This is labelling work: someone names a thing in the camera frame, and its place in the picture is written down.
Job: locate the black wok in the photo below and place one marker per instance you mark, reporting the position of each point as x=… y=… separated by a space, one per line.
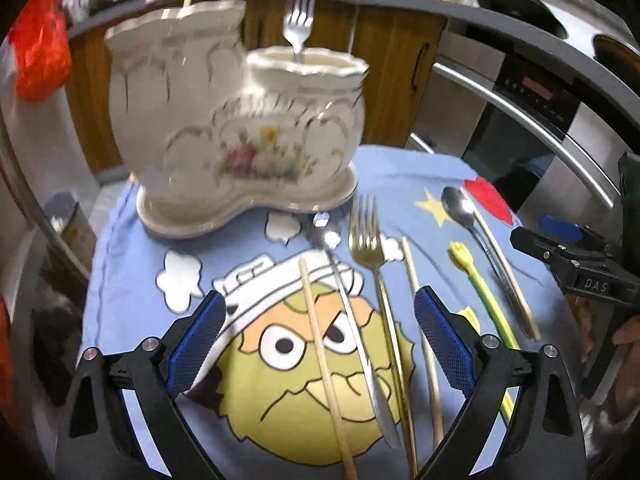
x=515 y=2

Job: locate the floral ceramic utensil holder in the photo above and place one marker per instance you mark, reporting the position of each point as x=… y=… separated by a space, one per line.
x=200 y=135

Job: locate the blue cartoon printed cloth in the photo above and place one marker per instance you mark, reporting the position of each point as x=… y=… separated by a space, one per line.
x=130 y=240

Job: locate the silver spoon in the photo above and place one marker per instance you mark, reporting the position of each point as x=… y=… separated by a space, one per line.
x=457 y=207
x=370 y=385

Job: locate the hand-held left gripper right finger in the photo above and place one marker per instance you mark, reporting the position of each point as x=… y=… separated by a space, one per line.
x=445 y=340

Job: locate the green yellow-tipped plastic utensil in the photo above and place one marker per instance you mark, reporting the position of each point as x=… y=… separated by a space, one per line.
x=470 y=316
x=460 y=257

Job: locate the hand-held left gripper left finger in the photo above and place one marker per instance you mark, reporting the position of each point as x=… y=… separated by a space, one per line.
x=197 y=345

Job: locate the stainless steel oven range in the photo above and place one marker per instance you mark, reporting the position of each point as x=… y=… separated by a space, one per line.
x=530 y=90

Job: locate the gold fork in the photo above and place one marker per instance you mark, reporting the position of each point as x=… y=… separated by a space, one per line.
x=367 y=245

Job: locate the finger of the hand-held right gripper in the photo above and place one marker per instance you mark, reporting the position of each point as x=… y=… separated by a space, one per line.
x=560 y=227
x=540 y=249

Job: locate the person's right hand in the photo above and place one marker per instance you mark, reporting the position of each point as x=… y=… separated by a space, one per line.
x=627 y=335

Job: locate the red plastic bag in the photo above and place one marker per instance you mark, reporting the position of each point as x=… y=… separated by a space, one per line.
x=40 y=50

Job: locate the silver fork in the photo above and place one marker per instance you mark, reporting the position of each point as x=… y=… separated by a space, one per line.
x=298 y=25

